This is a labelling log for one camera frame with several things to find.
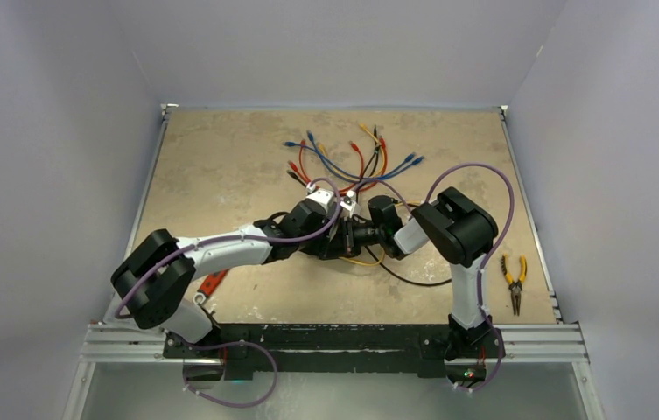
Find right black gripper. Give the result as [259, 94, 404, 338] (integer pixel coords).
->
[320, 216, 385, 261]

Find yellow ethernet cable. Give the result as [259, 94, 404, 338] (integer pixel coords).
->
[340, 199, 423, 269]

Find red ethernet cable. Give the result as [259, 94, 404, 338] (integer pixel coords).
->
[296, 138, 365, 195]
[285, 137, 389, 195]

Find long black ethernet cable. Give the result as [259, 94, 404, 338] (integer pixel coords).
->
[358, 138, 453, 288]

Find orange ethernet cable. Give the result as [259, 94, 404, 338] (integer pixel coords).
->
[317, 122, 389, 193]

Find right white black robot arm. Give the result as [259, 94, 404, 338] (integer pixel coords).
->
[340, 187, 499, 356]

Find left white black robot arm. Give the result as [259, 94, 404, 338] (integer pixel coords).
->
[111, 199, 341, 358]

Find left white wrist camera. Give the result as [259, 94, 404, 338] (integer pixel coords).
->
[305, 184, 337, 216]

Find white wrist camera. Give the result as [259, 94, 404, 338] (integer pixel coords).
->
[305, 184, 337, 216]
[339, 191, 358, 218]

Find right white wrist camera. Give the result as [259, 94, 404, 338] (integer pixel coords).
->
[339, 191, 358, 218]

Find red handled adjustable wrench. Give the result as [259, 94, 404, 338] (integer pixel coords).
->
[193, 269, 228, 305]

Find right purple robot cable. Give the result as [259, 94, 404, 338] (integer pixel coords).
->
[352, 163, 517, 396]

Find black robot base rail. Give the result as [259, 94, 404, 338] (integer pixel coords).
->
[164, 323, 506, 383]

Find yellow handled pliers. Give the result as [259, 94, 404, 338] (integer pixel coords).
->
[500, 254, 529, 317]

